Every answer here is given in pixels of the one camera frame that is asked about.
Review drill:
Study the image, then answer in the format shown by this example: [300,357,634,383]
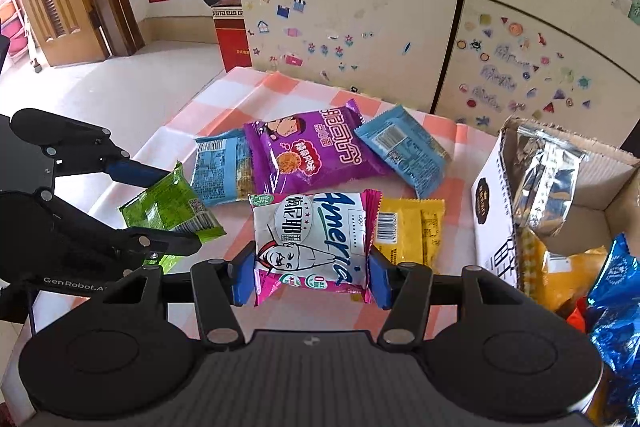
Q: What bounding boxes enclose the red gift box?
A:
[212,0,252,72]

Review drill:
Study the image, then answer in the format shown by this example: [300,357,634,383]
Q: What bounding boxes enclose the green snack packet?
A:
[119,161,226,243]

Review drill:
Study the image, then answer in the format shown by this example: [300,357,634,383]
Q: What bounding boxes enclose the purple snack packet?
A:
[243,100,392,194]

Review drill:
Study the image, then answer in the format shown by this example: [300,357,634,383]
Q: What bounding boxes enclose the cardboard box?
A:
[471,117,639,291]

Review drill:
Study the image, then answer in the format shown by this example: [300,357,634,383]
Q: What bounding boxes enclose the silver foil packet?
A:
[512,122,589,237]

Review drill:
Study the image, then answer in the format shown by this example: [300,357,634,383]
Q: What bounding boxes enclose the red orange snack packet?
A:
[566,296,590,334]

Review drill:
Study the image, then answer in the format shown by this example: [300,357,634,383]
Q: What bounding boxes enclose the white pink America packet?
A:
[250,188,382,306]

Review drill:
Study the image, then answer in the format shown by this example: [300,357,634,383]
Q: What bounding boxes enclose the light blue packet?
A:
[191,129,255,207]
[356,105,451,199]

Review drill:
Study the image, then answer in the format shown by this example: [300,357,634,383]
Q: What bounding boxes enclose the pink checkered tablecloth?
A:
[0,66,501,413]

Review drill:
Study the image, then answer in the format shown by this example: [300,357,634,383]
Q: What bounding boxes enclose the cream cabinet with stickers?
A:
[242,0,639,151]

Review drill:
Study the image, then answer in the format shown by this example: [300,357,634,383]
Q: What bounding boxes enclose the yellow snack packet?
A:
[373,197,446,270]

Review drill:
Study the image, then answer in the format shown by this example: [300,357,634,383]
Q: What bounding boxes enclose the blue foil packet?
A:
[587,233,639,426]

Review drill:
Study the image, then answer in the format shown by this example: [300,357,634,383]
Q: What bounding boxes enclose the orange yellow packet in box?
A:
[518,228,608,312]

